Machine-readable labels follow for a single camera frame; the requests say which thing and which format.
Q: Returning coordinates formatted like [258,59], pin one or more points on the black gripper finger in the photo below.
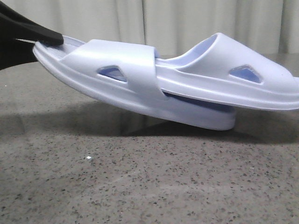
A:
[15,26]
[15,52]

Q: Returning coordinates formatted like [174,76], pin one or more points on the light blue slipper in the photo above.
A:
[124,75]
[222,70]

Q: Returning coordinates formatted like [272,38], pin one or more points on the beige background curtain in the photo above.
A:
[172,26]

